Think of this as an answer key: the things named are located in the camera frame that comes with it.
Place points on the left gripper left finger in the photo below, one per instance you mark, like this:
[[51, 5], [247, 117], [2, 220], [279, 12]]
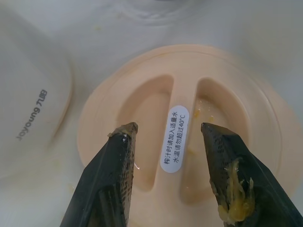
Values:
[[101, 189]]

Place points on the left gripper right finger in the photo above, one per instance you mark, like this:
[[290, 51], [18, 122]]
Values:
[[267, 201]]

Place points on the white blender base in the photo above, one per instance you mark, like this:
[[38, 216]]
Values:
[[28, 106]]

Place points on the beige blender lid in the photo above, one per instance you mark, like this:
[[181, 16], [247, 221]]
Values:
[[154, 113]]

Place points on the yellowish soggy food scraps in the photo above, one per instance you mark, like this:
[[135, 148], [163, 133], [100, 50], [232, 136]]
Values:
[[239, 203]]

